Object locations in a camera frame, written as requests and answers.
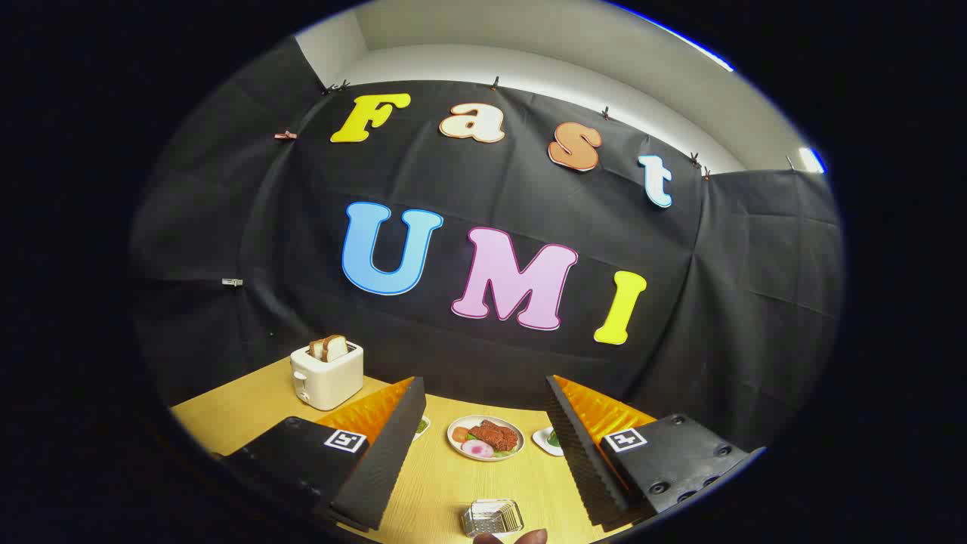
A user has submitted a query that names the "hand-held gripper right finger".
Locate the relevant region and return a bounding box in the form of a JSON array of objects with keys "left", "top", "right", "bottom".
[{"left": 544, "top": 374, "right": 768, "bottom": 530}]

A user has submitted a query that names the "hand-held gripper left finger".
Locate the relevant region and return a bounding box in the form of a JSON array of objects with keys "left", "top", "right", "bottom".
[{"left": 215, "top": 376, "right": 428, "bottom": 533}]

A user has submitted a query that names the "white square coaster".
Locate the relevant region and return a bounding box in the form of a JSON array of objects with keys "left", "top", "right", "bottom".
[{"left": 532, "top": 425, "right": 566, "bottom": 457}]

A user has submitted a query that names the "white food plate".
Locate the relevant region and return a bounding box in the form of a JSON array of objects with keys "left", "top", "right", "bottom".
[{"left": 446, "top": 415, "right": 526, "bottom": 462}]

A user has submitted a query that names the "brown meat piece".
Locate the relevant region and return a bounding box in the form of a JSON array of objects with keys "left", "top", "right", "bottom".
[{"left": 468, "top": 420, "right": 519, "bottom": 453}]

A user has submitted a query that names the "white toaster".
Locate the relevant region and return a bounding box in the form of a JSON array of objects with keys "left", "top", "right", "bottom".
[{"left": 290, "top": 342, "right": 365, "bottom": 412}]

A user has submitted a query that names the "black backdrop cloth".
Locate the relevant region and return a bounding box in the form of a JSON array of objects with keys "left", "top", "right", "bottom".
[{"left": 128, "top": 34, "right": 845, "bottom": 454}]

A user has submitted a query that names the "metal wire basket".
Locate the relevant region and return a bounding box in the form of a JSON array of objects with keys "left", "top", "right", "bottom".
[{"left": 462, "top": 499, "right": 524, "bottom": 539}]

